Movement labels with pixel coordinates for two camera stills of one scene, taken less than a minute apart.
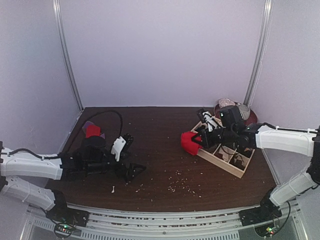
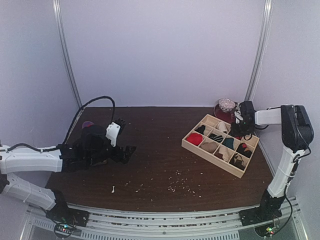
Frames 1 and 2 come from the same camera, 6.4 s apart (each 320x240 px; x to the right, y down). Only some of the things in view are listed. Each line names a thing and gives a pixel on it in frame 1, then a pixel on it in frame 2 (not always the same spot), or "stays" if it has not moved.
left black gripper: x=129 y=175 → x=117 y=157
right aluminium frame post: x=267 y=17 stays
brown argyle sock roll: x=238 y=159 stays
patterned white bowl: x=226 y=102 stays
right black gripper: x=205 y=136 → x=241 y=127
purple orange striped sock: x=88 y=123 stays
